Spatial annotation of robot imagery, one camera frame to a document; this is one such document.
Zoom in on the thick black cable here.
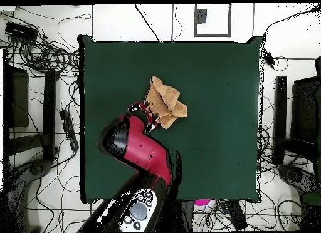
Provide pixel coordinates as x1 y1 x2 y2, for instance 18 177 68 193
134 4 162 43

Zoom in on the black cable with plug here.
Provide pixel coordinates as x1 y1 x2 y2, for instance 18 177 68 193
262 4 321 71

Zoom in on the dark green table cloth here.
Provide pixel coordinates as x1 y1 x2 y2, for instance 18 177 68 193
78 34 263 204

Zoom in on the black adapter box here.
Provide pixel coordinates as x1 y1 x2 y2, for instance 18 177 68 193
4 21 39 43

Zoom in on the long thin black cable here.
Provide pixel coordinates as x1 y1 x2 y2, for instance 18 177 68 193
14 6 92 21

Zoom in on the grey square floor frame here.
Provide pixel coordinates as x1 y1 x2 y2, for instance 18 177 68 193
194 3 232 38

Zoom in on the grey tripod base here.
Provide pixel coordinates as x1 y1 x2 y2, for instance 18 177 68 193
276 163 321 207
0 158 54 233

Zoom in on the wide black power strip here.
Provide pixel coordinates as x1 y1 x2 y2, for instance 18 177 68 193
224 200 250 232

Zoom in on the black stand frame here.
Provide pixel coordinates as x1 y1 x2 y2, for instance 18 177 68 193
271 75 321 167
2 49 60 164

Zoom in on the orange terry towel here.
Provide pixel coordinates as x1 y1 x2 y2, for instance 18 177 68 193
144 75 188 130

